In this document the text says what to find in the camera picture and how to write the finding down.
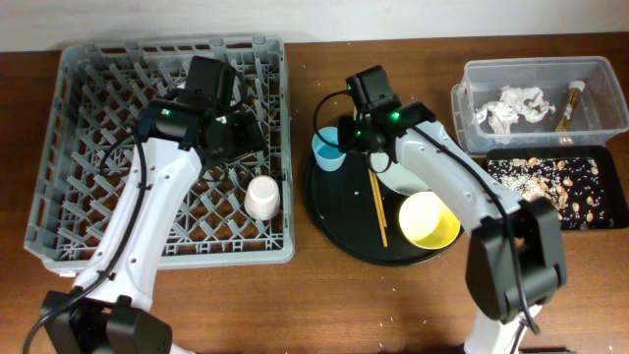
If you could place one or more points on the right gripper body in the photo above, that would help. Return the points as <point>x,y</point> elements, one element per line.
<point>353,133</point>

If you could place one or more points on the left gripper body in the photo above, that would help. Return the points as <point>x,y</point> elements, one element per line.
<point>241,139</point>

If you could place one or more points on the light blue plastic cup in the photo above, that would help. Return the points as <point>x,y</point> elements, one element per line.
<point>326,153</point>

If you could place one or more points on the white paper cup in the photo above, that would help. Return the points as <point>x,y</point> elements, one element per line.
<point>262,200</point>

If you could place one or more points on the yellow bowl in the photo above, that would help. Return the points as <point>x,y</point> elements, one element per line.
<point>427,223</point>

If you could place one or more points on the gold foil wrapper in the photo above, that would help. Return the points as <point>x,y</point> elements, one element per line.
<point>575,90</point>

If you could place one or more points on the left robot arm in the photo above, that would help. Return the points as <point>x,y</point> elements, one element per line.
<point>179,136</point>

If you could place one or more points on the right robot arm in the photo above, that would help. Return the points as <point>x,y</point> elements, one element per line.
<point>516,258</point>

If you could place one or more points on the grey dishwasher rack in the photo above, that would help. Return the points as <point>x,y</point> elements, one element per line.
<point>100,90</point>

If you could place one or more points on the clear plastic waste bin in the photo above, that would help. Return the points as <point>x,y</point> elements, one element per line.
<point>601,114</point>

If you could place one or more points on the wooden chopstick right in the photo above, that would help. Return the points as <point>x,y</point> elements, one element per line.
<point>378,202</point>

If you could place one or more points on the wooden chopstick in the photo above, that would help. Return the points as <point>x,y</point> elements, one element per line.
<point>381,229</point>
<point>378,202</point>

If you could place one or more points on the white round plate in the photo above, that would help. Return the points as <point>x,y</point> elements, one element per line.
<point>395,177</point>

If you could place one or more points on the wooden chopstick left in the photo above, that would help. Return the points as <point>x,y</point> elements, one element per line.
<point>381,229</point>

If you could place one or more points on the round black tray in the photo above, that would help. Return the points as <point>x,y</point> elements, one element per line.
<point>341,204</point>

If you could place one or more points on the crumpled white napkin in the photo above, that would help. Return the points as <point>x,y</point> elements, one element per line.
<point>513,104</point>

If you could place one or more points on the food scraps pile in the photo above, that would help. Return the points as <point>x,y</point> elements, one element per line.
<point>573,186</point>

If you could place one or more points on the black rectangular tray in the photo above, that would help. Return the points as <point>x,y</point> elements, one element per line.
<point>611,185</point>

